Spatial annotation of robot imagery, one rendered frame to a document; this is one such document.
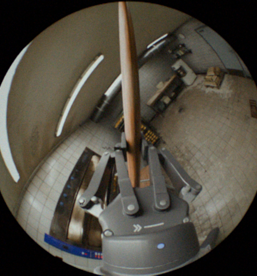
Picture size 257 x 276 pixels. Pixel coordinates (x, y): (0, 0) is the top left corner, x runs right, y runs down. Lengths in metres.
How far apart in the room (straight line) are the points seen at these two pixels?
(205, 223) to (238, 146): 1.59
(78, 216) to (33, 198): 0.63
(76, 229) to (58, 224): 0.23
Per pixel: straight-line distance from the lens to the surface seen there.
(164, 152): 0.15
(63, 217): 1.32
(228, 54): 4.20
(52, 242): 1.31
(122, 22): 0.25
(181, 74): 5.04
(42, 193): 1.36
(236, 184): 2.06
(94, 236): 1.39
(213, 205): 2.03
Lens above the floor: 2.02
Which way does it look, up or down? 17 degrees down
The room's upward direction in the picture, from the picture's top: 56 degrees counter-clockwise
